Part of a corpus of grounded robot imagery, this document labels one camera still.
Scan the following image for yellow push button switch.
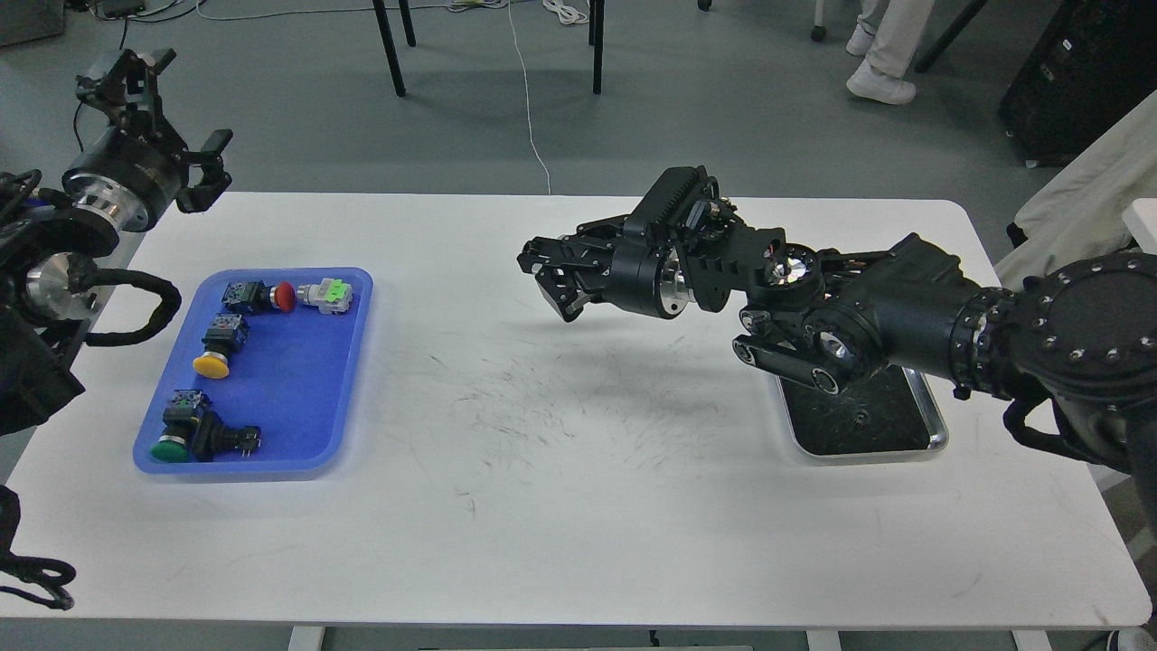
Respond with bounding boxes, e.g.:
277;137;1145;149
192;313;249;380

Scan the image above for silver metal tray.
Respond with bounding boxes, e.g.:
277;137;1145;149
780;367;949;463

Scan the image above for red push button switch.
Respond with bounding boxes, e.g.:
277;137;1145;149
221;281;296;315

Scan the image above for green push button switch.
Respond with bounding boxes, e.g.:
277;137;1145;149
149;389;261;463

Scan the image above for black floor cable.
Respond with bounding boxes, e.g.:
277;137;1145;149
71;0;191;155

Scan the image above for green white switch module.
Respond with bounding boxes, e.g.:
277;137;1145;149
295;278;354;315

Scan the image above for beige cloth cover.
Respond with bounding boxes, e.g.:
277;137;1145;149
994;94;1156;291

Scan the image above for blue plastic tray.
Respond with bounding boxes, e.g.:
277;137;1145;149
133;267;373;482

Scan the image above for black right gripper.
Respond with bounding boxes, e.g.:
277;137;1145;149
517;165;718;323

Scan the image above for black chair legs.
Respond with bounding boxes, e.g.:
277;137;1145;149
371;0;605;99

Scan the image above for white floor cable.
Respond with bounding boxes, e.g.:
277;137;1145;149
447;0;590;197

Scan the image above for person legs white shoes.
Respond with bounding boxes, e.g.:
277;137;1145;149
843;1;936;106

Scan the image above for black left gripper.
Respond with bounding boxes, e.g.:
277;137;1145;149
61;49;234;234

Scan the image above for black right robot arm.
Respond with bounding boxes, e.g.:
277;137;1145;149
517;167;1156;524

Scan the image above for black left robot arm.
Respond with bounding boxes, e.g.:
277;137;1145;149
1;49;233;434

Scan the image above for black cabinet box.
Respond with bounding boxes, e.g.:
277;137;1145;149
997;1;1156;168

